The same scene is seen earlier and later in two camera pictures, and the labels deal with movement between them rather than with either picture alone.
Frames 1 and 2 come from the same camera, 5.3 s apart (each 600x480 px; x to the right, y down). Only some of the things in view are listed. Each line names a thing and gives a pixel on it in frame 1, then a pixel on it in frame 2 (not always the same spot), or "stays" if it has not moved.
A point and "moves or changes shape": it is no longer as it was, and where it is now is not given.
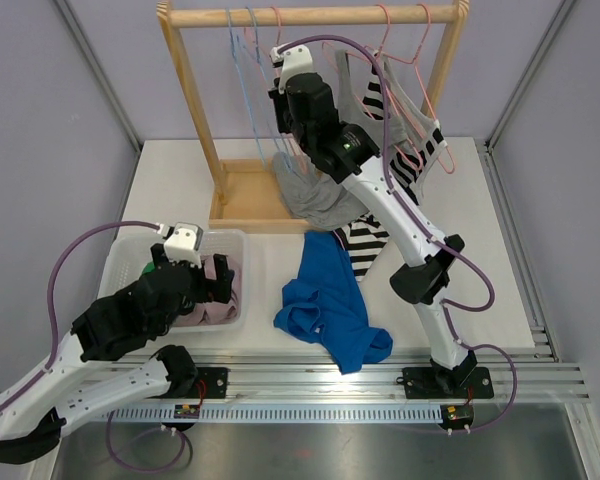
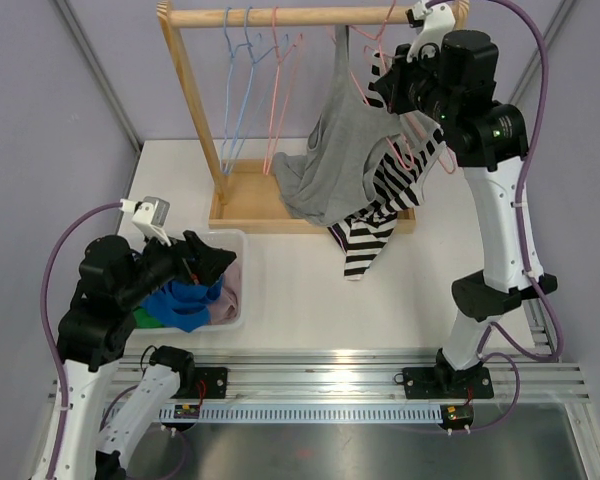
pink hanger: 252,41 -> 279,60
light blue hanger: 266,83 -> 252,87
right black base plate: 420,383 stays
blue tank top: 324,305 moves or changes shape
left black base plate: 211,383 stays
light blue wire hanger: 229,21 -> 233,53
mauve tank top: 209,313 stays
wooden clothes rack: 245,194 stays
